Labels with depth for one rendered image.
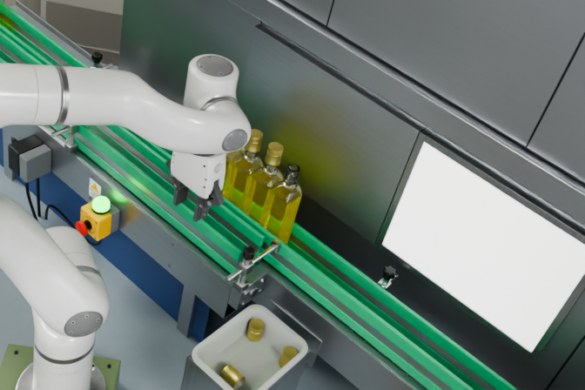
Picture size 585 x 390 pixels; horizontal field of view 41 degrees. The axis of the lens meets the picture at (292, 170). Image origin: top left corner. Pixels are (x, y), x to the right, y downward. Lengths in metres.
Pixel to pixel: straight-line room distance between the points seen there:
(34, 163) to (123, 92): 0.92
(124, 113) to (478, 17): 0.68
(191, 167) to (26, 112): 0.35
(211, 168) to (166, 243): 0.55
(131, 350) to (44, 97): 0.97
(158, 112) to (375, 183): 0.67
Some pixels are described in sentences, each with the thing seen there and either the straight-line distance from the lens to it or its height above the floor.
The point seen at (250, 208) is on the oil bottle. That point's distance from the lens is 1.82.
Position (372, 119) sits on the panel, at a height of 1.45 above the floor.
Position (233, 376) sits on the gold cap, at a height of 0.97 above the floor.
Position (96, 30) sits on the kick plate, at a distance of 4.32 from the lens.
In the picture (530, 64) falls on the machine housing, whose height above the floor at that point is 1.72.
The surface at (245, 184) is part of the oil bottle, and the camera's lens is 1.79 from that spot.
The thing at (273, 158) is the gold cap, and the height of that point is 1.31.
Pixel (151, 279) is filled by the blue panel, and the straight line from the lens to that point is 2.06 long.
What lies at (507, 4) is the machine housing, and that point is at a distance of 1.47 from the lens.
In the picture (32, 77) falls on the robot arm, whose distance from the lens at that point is 1.19.
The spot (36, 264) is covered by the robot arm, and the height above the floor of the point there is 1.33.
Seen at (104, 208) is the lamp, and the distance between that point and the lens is 1.96.
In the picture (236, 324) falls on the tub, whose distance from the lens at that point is 1.78.
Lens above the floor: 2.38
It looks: 39 degrees down
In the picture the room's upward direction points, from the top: 16 degrees clockwise
